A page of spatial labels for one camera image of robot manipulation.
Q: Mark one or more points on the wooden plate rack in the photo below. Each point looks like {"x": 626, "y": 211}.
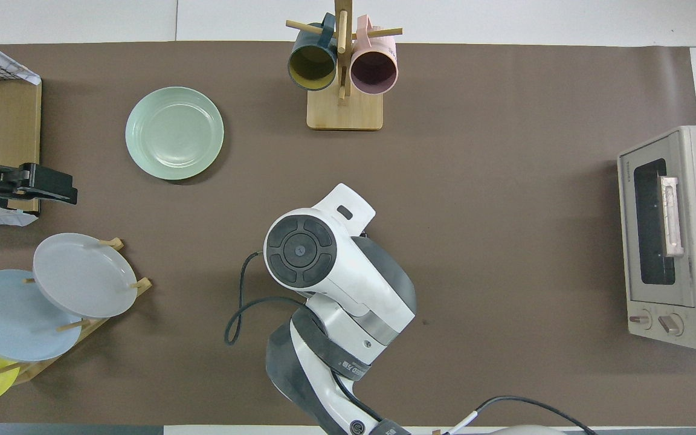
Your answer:
{"x": 34, "y": 370}

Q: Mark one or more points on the grey plate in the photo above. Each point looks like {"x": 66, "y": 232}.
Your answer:
{"x": 82, "y": 275}

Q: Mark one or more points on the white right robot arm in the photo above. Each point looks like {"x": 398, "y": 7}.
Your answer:
{"x": 354, "y": 284}

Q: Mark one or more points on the wooden mug tree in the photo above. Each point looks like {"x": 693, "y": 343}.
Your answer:
{"x": 345, "y": 118}

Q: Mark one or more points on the mint green plate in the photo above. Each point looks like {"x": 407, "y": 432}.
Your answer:
{"x": 173, "y": 133}

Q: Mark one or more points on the brown table mat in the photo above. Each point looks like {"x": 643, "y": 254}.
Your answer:
{"x": 505, "y": 211}

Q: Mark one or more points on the pink ribbed mug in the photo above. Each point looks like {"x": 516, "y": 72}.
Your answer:
{"x": 375, "y": 66}

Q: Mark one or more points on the light blue plate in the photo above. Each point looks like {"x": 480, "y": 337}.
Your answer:
{"x": 3, "y": 320}

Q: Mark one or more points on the dark teal mug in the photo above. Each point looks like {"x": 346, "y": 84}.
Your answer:
{"x": 312, "y": 63}

